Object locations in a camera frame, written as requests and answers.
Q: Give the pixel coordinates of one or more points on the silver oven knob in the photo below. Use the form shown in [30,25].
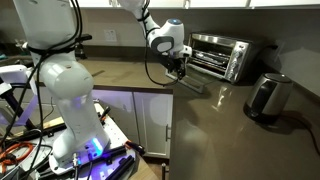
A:
[235,72]
[238,61]
[240,50]

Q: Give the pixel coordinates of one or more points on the white wall outlet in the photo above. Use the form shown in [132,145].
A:
[110,35]

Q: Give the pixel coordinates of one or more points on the white lower cabinet door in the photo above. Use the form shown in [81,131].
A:
[113,110]
[151,120]

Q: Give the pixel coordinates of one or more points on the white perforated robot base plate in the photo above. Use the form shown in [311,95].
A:
[116,133]

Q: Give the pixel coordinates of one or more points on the white equipment frame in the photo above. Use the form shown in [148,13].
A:
[13,74]

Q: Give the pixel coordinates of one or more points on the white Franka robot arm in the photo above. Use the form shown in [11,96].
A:
[70,86]

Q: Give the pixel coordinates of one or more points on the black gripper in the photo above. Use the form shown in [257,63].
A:
[178,62]

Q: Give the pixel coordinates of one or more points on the orange and black tool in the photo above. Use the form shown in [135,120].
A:
[135,147]

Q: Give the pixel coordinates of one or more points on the stainless steel toaster oven body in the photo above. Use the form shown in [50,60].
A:
[246,43]

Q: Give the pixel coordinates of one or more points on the foil covered oven tray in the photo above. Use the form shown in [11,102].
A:
[210,56]

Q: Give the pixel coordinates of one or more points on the white upper cabinet door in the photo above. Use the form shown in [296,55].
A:
[96,2]
[166,2]
[283,2]
[216,2]

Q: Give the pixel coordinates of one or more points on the wooden plank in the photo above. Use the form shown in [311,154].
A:
[55,122]

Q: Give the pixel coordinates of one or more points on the white cabinet door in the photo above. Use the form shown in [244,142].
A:
[151,120]
[166,2]
[113,110]
[216,2]
[283,2]
[96,2]

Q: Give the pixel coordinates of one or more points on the black aluminium rail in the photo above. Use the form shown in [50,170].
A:
[110,154]
[120,168]

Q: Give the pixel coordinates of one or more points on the black stereo camera on stand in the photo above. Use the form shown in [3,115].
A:
[85,37]

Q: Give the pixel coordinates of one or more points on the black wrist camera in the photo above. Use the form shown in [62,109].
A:
[163,60]

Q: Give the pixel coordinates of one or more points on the silver base connector plug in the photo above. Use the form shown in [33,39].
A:
[76,160]

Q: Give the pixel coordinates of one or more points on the stainless steel electric kettle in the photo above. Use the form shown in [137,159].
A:
[266,96]

